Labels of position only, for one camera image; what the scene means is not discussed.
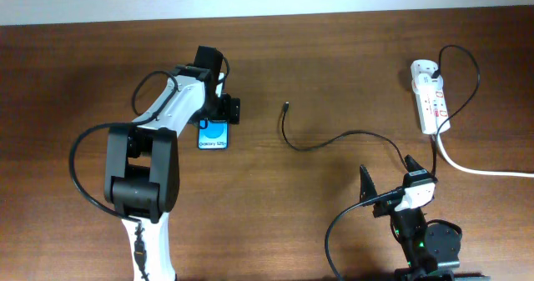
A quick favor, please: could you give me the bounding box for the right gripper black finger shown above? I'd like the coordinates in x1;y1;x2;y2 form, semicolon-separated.
360;165;378;206
404;154;424;173

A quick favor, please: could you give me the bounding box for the white power strip cord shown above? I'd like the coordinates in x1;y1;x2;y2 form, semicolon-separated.
435;133;534;179

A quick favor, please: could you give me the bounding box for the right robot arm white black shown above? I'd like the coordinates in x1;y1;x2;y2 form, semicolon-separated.
360;156;462;280

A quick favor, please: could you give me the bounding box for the white power strip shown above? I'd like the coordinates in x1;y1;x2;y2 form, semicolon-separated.
411;59;451;135

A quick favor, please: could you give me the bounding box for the blue screen smartphone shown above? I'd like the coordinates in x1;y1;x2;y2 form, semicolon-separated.
198;120;229;150

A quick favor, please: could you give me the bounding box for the white USB charger adapter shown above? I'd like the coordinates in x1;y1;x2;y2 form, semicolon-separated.
411;73;443;94

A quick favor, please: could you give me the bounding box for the black USB charging cable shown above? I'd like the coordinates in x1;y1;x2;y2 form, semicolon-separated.
280;44;481;178

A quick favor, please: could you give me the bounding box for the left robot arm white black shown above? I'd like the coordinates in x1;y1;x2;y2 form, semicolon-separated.
104;66;240;280

